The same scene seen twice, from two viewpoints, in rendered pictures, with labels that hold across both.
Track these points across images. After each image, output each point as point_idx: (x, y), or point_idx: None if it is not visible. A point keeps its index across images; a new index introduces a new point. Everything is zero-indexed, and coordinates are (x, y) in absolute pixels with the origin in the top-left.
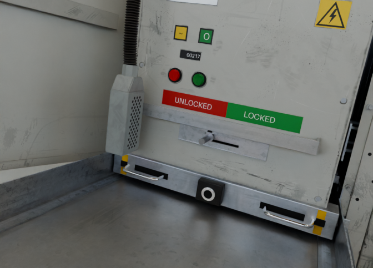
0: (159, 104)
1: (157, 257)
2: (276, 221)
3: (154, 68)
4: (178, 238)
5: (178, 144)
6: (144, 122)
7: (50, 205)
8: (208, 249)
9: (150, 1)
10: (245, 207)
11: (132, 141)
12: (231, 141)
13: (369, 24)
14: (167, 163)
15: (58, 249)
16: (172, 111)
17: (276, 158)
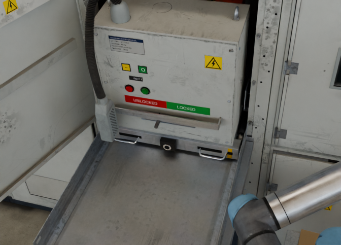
0: (124, 102)
1: (147, 200)
2: (208, 153)
3: (114, 84)
4: (155, 183)
5: (142, 120)
6: None
7: (86, 181)
8: (171, 187)
9: (100, 49)
10: (190, 149)
11: (115, 130)
12: None
13: (233, 68)
14: (138, 130)
15: (103, 209)
16: (134, 111)
17: None
